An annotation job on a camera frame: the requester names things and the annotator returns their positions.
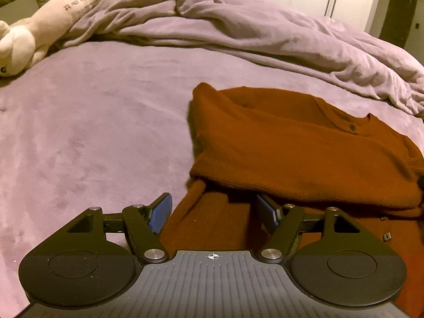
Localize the rust brown knit sweater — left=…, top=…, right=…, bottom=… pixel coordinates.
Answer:
left=159, top=83, right=424, bottom=318

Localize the cream plush toy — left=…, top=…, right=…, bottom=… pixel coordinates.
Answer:
left=0, top=0, right=125, bottom=79

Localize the dark wooden pillar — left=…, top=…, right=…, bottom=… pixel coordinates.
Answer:
left=378, top=0, right=422, bottom=49

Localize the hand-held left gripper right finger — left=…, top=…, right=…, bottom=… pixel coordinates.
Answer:
left=255, top=194, right=373, bottom=266

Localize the purple crumpled duvet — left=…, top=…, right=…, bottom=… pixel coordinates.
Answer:
left=62, top=0, right=424, bottom=117

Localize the purple bed sheet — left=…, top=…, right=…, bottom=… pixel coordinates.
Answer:
left=0, top=38, right=424, bottom=318

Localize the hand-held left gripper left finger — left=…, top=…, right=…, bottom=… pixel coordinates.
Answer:
left=53, top=192, right=173, bottom=266

